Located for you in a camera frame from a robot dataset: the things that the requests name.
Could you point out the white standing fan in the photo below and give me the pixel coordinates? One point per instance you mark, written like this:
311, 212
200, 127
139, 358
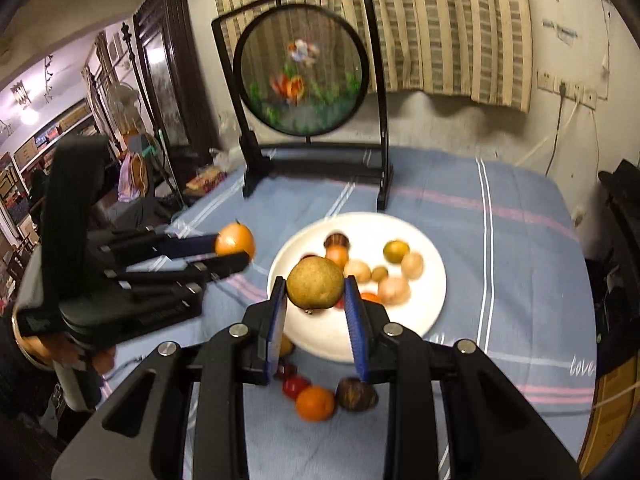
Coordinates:
125, 105

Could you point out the dark brown chestnut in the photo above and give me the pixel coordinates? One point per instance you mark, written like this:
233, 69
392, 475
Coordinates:
336, 239

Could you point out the ceiling lamp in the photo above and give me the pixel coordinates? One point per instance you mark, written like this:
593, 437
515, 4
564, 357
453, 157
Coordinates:
22, 105

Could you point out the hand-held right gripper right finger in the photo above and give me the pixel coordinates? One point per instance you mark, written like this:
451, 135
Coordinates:
355, 330

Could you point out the red plum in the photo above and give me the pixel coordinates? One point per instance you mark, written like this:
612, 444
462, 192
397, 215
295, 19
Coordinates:
295, 386

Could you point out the pale small potato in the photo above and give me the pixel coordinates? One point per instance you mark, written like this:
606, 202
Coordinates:
412, 265

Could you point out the white wall power strip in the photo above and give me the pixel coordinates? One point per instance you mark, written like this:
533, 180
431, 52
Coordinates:
570, 89

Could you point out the clear plastic bag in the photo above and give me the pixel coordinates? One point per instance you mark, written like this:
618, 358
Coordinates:
227, 156

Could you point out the red snack packets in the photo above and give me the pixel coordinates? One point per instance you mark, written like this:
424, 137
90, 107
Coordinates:
205, 178

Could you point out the person's left hand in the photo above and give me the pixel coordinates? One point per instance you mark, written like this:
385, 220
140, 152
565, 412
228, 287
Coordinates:
37, 352

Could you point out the round painted screen black stand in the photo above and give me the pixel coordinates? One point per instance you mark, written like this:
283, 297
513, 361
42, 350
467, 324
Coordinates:
300, 65

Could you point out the dark wooden cabinet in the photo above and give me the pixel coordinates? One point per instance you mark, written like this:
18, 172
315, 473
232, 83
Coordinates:
170, 85

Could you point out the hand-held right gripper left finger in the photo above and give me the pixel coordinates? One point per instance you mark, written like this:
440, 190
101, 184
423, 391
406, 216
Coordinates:
277, 330

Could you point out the dark purple plum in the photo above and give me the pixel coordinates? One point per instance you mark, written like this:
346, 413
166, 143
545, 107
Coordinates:
286, 369

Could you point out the small smooth orange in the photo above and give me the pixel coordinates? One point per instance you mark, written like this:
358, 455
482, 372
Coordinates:
337, 256
235, 240

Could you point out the white oval plate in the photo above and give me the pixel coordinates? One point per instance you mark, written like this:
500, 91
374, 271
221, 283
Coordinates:
425, 310

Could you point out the striped beige curtain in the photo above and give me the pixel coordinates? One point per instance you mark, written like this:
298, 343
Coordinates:
440, 25

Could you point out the small yellow spotted plum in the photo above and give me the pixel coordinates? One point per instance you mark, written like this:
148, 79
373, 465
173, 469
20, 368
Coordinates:
357, 271

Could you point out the yellow brown citrus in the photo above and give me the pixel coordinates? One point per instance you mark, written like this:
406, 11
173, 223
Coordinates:
286, 346

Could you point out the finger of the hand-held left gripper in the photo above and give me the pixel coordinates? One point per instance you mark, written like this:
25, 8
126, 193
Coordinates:
220, 266
192, 246

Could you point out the small green kumquat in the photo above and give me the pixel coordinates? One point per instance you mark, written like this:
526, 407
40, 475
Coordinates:
379, 274

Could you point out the black chair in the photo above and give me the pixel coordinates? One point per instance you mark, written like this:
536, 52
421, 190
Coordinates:
620, 260

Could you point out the pale round passionfruit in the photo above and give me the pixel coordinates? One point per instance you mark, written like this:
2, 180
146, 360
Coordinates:
393, 290

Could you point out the blue striped tablecloth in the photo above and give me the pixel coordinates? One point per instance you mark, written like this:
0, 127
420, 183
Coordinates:
505, 270

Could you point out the large dimpled tangerine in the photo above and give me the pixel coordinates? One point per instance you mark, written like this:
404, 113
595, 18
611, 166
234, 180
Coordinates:
315, 402
371, 298

